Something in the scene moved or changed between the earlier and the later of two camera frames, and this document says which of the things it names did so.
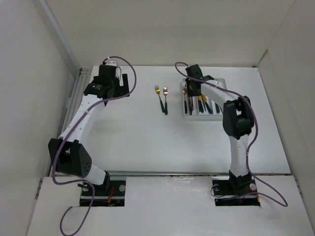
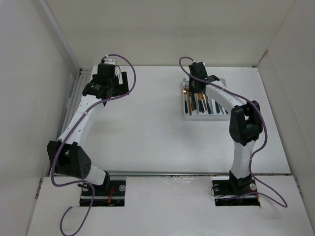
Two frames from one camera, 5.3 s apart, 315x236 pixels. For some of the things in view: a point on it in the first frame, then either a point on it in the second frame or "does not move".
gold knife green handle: x=199 y=103 does not move
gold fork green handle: x=165 y=92 -> x=195 y=102
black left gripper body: x=119 y=91 does not move
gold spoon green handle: x=217 y=108 does not move
